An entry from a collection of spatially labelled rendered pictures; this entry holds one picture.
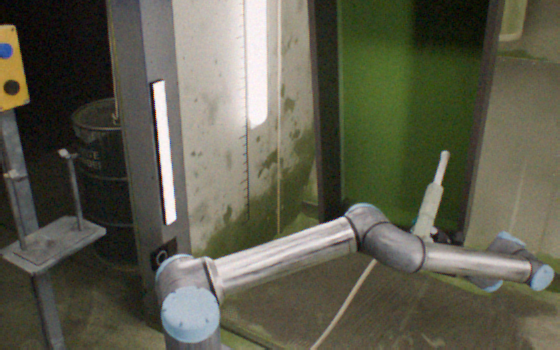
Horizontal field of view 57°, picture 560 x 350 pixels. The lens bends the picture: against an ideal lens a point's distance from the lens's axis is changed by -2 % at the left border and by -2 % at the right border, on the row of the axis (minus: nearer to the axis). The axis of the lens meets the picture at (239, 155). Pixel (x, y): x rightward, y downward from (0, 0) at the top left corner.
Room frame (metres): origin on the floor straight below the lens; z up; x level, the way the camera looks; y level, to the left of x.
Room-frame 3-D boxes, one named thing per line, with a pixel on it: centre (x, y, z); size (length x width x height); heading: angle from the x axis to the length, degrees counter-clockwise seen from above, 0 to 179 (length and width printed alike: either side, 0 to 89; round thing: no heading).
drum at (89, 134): (2.79, 0.65, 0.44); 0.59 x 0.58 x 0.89; 35
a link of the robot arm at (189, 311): (1.09, 0.14, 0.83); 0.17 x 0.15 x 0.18; 13
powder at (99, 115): (2.79, 0.65, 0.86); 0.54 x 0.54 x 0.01
